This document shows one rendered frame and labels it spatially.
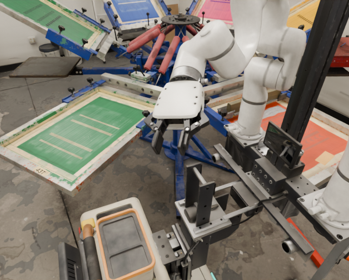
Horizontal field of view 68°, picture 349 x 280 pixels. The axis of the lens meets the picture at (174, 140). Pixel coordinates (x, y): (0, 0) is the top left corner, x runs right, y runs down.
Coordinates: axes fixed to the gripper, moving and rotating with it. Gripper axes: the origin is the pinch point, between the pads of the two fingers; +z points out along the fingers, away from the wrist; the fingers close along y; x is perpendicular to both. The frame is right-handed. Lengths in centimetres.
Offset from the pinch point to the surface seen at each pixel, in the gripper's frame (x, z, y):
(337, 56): -106, -148, -65
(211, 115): -71, -65, 12
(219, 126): -73, -58, 7
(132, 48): -67, -129, 81
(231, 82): -81, -101, 5
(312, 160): -78, -43, -38
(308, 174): -75, -34, -35
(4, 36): -116, -269, 382
